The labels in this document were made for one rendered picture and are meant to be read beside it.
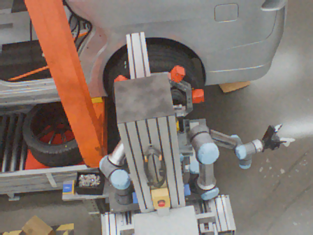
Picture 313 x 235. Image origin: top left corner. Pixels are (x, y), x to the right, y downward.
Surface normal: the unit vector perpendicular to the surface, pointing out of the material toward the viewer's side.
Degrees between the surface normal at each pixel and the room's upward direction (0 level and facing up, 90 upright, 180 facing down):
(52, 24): 90
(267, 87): 0
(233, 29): 90
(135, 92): 0
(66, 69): 90
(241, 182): 0
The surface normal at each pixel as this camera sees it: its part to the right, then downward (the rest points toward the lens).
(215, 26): 0.05, 0.77
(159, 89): -0.11, -0.63
